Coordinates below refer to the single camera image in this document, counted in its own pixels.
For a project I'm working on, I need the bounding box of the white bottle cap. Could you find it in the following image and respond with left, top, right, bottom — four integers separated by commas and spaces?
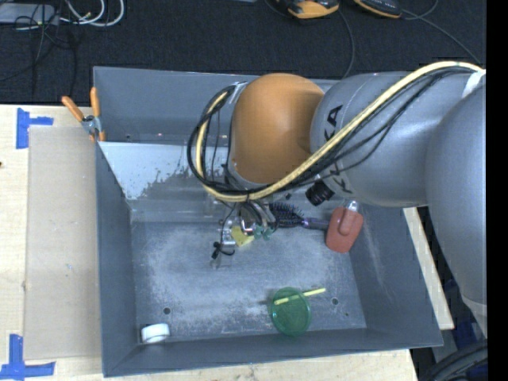
140, 322, 171, 344

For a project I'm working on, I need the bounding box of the yellow-green straw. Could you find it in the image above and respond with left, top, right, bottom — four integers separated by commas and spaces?
273, 287, 327, 306

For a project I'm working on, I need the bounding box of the grey metal bin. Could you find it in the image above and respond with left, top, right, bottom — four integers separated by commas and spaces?
92, 66, 445, 378

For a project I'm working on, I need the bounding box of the green clear round lid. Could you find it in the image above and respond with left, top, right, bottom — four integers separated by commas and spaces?
268, 287, 313, 337

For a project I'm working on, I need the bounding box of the small yellow block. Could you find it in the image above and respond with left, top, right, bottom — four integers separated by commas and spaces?
231, 225, 256, 248

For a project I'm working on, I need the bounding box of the black cylinder on white bracket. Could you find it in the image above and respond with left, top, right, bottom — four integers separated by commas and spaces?
304, 179, 335, 208

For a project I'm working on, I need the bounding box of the purple hairbrush with black bristles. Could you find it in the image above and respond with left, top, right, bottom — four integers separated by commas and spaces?
268, 202, 331, 232

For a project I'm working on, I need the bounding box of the pale wood flat board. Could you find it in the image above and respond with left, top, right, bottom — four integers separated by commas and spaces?
22, 125, 105, 361

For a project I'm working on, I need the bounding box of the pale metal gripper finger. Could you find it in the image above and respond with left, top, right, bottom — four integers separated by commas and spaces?
209, 228, 237, 270

